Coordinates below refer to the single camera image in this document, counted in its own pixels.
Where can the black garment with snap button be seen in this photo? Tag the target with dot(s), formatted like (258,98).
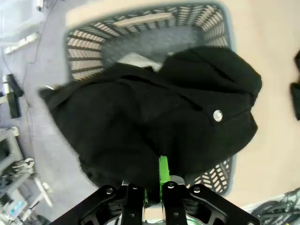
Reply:
(140,112)

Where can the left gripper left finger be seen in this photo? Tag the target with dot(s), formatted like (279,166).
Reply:
(131,206)

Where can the grey plastic lattice basket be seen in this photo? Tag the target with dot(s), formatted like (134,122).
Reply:
(84,51)

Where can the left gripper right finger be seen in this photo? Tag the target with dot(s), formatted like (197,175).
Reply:
(175,206)

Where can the light grey garment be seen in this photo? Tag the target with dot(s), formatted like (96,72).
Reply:
(138,61)

